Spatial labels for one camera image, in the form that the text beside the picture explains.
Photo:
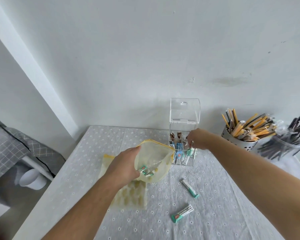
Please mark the person's left hand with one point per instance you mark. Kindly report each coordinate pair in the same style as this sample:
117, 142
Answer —
120, 167

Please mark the person's right hand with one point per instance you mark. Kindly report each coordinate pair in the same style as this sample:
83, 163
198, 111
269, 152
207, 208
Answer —
201, 138

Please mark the person's right fingers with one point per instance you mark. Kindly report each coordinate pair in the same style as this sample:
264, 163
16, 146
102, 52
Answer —
191, 141

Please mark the person's left fingers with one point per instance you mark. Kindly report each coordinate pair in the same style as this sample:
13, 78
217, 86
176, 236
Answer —
137, 150

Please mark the green white sachet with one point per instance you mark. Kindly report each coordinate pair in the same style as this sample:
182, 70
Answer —
190, 188
192, 152
185, 160
182, 213

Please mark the yellow mesh zip bag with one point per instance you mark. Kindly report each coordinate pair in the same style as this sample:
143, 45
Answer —
156, 157

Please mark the person's left forearm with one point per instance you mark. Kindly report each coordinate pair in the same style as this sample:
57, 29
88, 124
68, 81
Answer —
90, 212

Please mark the person's right forearm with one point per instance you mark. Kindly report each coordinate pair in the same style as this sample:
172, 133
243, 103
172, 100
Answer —
260, 182

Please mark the blue white sachet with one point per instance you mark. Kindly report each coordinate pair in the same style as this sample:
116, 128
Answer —
178, 156
179, 146

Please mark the brown sachet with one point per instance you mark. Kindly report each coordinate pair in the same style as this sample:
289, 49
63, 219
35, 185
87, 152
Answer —
179, 136
172, 136

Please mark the green white sachets in bag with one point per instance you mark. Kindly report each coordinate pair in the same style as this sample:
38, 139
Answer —
146, 171

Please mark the clear acrylic box with lid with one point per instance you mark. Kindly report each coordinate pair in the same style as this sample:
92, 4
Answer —
185, 114

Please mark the perforated metal holder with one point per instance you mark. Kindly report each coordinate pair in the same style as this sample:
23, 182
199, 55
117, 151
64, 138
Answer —
231, 137

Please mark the flat yellow mesh pouch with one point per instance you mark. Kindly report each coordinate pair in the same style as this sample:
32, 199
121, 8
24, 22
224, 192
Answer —
131, 196

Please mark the bundle of yellow wrapped sticks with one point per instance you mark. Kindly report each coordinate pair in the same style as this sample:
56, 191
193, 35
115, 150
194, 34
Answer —
250, 127

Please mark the grey dotted tablecloth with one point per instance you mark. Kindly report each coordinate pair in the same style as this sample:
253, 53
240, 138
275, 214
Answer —
215, 217

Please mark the clear plastic container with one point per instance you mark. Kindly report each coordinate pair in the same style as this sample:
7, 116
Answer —
287, 147

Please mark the bundle of dark wrapped sticks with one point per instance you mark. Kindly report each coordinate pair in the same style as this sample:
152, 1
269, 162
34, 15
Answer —
290, 137

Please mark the white cup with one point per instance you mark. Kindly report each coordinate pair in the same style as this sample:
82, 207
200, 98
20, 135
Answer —
31, 179

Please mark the grey plaid bedding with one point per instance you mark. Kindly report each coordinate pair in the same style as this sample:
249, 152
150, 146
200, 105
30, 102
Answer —
7, 147

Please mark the white bed frame rail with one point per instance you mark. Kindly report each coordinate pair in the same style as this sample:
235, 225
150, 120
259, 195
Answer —
38, 167

